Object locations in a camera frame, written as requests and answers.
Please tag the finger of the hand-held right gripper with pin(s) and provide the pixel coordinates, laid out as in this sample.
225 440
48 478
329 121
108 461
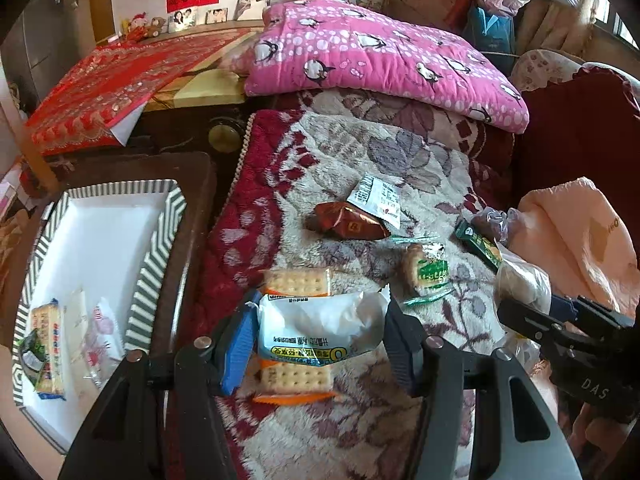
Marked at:
561 306
525 317

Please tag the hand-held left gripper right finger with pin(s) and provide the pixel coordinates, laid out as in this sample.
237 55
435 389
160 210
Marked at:
400 355

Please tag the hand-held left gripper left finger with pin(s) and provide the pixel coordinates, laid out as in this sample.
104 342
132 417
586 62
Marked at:
237 360

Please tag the frosted bag of brown snacks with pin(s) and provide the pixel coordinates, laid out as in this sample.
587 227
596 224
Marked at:
522 282

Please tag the orange cracker packet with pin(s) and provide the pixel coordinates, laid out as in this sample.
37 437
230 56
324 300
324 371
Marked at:
292 377
297 281

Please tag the dark green snack packet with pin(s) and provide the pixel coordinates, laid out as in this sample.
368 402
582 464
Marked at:
480 245

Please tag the white packet with yellow label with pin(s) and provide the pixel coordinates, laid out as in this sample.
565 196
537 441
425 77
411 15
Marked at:
320 325

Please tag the round biscuit packet green wrapper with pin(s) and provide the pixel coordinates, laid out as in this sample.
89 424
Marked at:
422 270

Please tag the clear bag of red dates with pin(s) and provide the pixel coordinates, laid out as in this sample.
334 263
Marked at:
492 222

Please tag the clear snack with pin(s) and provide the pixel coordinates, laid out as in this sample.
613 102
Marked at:
102 340

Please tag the reddish brown snack packet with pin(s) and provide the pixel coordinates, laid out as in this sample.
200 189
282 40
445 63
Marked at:
350 220

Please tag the white packet with black print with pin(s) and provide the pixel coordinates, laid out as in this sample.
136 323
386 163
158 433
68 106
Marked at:
372 195

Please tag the long white snack packet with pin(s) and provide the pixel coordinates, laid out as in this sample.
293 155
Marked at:
75 320

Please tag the green white striped box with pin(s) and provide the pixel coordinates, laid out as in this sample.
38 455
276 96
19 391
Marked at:
100 240

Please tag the large blue white cracker packet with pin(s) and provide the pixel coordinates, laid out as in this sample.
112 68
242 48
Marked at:
47 350

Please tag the green black snack packet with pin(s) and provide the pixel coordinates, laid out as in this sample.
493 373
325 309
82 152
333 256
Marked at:
30 357

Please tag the peach quilted blanket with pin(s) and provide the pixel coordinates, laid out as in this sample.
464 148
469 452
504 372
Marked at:
580 240

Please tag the striped white tray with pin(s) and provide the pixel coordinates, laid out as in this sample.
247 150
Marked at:
195 195

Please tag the maroon blanket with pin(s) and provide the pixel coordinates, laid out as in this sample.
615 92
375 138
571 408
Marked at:
575 130

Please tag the floral plush blanket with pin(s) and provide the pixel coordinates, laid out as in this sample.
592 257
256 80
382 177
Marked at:
375 160

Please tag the white floral cushion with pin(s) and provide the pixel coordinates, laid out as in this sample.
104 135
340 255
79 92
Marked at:
542 67

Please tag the teal bag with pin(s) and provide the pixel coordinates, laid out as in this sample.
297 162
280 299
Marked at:
492 35

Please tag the red patterned cloth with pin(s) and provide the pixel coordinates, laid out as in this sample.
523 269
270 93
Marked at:
125 85

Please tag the pink penguin print pillow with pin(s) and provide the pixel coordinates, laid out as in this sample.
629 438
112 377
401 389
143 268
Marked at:
375 50

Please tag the brown teddy bear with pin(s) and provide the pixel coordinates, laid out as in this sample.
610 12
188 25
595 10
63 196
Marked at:
157 25

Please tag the red white plush doll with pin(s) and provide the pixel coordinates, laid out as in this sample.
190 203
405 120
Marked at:
136 27

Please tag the large framed photo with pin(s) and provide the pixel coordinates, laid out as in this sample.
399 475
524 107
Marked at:
255 2

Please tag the silver refrigerator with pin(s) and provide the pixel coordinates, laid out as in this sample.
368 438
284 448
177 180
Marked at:
35 45

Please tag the wooden post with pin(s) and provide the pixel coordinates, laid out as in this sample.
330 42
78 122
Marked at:
37 160

